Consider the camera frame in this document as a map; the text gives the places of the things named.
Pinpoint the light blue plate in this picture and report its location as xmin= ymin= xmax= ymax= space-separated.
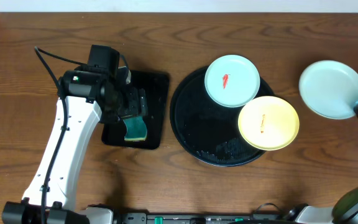
xmin=204 ymin=55 xmax=260 ymax=108
xmin=298 ymin=60 xmax=358 ymax=119

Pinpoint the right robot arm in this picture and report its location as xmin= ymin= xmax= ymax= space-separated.
xmin=285 ymin=105 xmax=358 ymax=223

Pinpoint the yellow plate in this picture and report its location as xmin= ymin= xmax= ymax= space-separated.
xmin=238 ymin=96 xmax=300 ymax=151

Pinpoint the black round tray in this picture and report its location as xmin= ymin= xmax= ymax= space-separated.
xmin=170 ymin=67 xmax=265 ymax=167

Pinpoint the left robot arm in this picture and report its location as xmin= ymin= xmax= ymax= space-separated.
xmin=2 ymin=65 xmax=150 ymax=223

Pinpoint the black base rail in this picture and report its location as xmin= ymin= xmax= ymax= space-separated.
xmin=112 ymin=212 xmax=293 ymax=224

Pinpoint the black rectangular tray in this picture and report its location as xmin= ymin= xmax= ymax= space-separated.
xmin=101 ymin=70 xmax=170 ymax=150

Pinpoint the green yellow sponge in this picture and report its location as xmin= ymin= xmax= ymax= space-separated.
xmin=124 ymin=116 xmax=147 ymax=141

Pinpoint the light blue plate back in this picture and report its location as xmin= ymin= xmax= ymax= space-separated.
xmin=204 ymin=55 xmax=260 ymax=108

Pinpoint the light blue plate front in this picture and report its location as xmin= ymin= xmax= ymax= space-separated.
xmin=298 ymin=60 xmax=358 ymax=119

